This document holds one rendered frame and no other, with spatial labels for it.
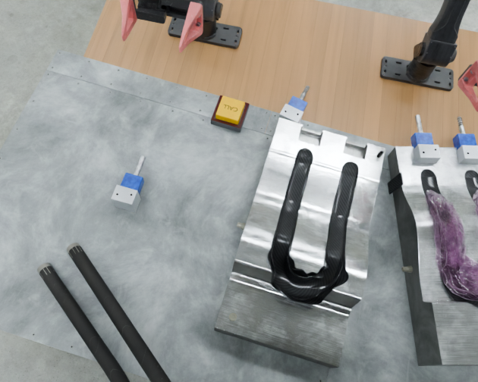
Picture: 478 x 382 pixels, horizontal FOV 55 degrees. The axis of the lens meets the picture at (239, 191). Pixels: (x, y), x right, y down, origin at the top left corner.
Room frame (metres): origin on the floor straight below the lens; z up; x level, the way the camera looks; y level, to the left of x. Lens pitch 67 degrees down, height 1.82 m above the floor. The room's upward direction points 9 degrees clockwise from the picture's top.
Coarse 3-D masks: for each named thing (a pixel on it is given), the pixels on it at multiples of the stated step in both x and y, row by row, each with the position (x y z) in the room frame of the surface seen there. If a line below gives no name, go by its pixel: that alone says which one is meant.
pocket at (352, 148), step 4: (344, 144) 0.56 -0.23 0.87; (348, 144) 0.56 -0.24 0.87; (352, 144) 0.56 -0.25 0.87; (356, 144) 0.56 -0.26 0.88; (344, 148) 0.55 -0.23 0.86; (348, 148) 0.55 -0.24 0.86; (352, 148) 0.55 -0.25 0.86; (356, 148) 0.55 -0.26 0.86; (360, 148) 0.55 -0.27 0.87; (364, 148) 0.55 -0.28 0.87; (344, 152) 0.54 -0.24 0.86; (348, 152) 0.54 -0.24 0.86; (352, 152) 0.54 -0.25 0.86; (356, 152) 0.54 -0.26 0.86; (360, 152) 0.54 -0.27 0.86; (364, 152) 0.54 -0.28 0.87; (356, 156) 0.53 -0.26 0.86; (360, 156) 0.53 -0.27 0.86; (364, 156) 0.53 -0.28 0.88
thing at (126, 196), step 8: (144, 160) 0.45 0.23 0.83; (136, 168) 0.43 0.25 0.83; (128, 176) 0.40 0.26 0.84; (136, 176) 0.40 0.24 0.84; (128, 184) 0.38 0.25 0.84; (136, 184) 0.38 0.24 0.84; (120, 192) 0.35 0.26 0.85; (128, 192) 0.36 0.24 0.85; (136, 192) 0.36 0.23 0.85; (112, 200) 0.33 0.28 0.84; (120, 200) 0.33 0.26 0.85; (128, 200) 0.34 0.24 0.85; (136, 200) 0.35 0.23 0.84; (128, 208) 0.33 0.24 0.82; (136, 208) 0.34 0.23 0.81
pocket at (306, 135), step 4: (304, 128) 0.58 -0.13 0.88; (300, 132) 0.57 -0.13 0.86; (304, 132) 0.57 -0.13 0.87; (308, 132) 0.57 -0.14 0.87; (312, 132) 0.57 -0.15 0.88; (316, 132) 0.57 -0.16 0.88; (300, 136) 0.56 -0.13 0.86; (304, 136) 0.56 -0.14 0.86; (308, 136) 0.56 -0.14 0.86; (312, 136) 0.57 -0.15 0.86; (316, 136) 0.57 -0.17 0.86; (320, 136) 0.57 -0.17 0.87; (300, 140) 0.55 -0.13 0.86; (304, 140) 0.55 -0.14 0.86; (308, 140) 0.55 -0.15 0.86; (312, 140) 0.56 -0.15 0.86; (316, 140) 0.56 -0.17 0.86; (320, 140) 0.55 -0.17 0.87; (316, 144) 0.55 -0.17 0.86
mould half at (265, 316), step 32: (288, 128) 0.56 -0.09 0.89; (288, 160) 0.48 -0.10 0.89; (320, 160) 0.49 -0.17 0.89; (352, 160) 0.50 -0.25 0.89; (256, 192) 0.39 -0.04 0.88; (320, 192) 0.42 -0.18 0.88; (256, 224) 0.30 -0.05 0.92; (320, 224) 0.34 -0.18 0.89; (352, 224) 0.35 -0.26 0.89; (256, 256) 0.23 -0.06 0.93; (320, 256) 0.25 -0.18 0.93; (352, 256) 0.27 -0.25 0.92; (256, 288) 0.19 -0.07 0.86; (352, 288) 0.20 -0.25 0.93; (224, 320) 0.11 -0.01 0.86; (256, 320) 0.12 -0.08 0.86; (288, 320) 0.13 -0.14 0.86; (320, 320) 0.14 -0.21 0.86; (288, 352) 0.07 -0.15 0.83; (320, 352) 0.08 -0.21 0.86
